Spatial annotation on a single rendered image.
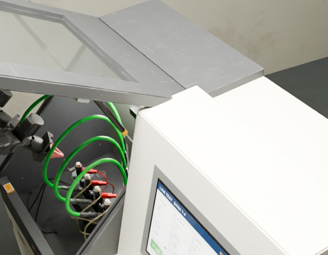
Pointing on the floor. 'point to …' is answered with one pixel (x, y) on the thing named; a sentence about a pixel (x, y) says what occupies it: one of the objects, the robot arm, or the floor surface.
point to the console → (225, 180)
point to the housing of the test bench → (229, 83)
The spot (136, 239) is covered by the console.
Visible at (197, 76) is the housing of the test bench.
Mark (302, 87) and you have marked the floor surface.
